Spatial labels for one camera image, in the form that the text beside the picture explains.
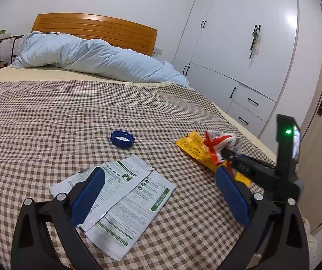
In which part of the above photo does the blue plastic ring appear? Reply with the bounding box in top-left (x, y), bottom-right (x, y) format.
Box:
top-left (110, 130), bottom-right (136, 148)

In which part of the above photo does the white printed sachet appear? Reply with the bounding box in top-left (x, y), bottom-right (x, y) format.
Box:
top-left (77, 170), bottom-right (177, 261)
top-left (50, 155), bottom-right (154, 200)

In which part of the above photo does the white wardrobe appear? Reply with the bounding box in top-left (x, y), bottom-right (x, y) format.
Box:
top-left (172, 0), bottom-right (299, 138)

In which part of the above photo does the light blue duvet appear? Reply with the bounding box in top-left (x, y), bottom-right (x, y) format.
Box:
top-left (10, 31), bottom-right (191, 88)

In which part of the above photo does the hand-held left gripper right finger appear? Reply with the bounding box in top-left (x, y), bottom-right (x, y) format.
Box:
top-left (215, 165), bottom-right (311, 270)

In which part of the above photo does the wooden bed with checkered cover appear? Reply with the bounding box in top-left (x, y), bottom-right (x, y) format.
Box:
top-left (0, 80), bottom-right (317, 270)

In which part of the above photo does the yellow snack bag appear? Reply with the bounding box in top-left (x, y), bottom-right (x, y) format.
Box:
top-left (176, 131), bottom-right (253, 187)

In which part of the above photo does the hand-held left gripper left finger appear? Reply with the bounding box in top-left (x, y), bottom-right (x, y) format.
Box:
top-left (10, 166), bottom-right (106, 270)

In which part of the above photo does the white hanging pouch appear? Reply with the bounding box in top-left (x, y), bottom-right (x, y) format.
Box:
top-left (249, 25), bottom-right (261, 59)

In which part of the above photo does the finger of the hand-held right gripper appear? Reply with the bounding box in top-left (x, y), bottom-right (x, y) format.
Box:
top-left (229, 162), bottom-right (256, 176)
top-left (222, 149), bottom-right (253, 164)

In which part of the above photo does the red white snack packet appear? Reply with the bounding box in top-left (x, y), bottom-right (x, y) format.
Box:
top-left (204, 130), bottom-right (240, 165)

